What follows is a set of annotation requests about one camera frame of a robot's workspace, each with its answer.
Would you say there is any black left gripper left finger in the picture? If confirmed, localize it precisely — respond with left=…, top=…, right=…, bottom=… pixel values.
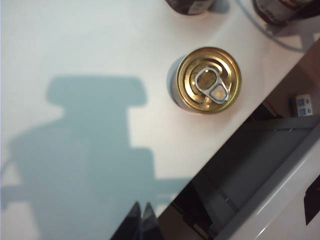
left=109, top=201, right=143, bottom=240

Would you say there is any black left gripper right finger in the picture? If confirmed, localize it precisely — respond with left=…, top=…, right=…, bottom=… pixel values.
left=141, top=201, right=165, bottom=240

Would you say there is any red tomato paste can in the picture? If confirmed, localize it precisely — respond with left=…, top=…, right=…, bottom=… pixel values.
left=251, top=0, right=320, bottom=25
left=164, top=0, right=215, bottom=16
left=170, top=46, right=243, bottom=115

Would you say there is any white robot base cart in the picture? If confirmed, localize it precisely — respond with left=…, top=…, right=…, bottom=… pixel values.
left=212, top=127, right=320, bottom=240

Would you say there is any white power strip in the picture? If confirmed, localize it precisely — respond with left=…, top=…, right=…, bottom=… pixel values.
left=289, top=92, right=315, bottom=118

